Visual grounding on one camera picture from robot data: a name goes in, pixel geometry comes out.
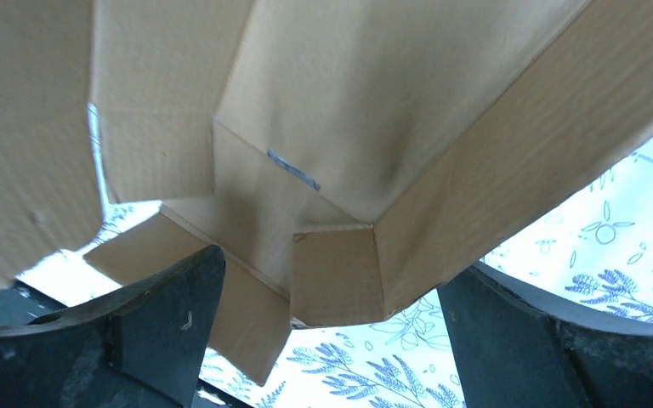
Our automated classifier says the cardboard box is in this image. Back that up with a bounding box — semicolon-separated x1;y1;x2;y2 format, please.
0;1;653;384

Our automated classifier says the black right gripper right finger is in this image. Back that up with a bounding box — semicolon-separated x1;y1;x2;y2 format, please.
438;264;653;407

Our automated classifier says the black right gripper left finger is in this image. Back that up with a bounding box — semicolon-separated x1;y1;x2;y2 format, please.
0;245;226;407

